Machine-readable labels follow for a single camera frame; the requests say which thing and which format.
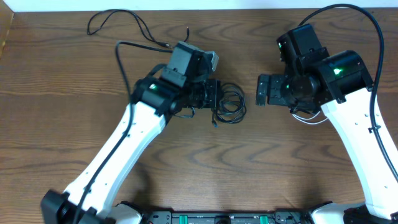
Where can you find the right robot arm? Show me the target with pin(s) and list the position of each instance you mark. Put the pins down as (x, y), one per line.
(339, 86)

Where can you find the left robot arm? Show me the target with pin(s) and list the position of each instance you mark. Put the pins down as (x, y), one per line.
(168, 88)

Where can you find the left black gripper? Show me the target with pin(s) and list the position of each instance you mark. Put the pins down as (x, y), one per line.
(216, 91)

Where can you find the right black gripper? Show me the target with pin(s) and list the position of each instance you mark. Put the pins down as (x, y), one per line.
(275, 97)

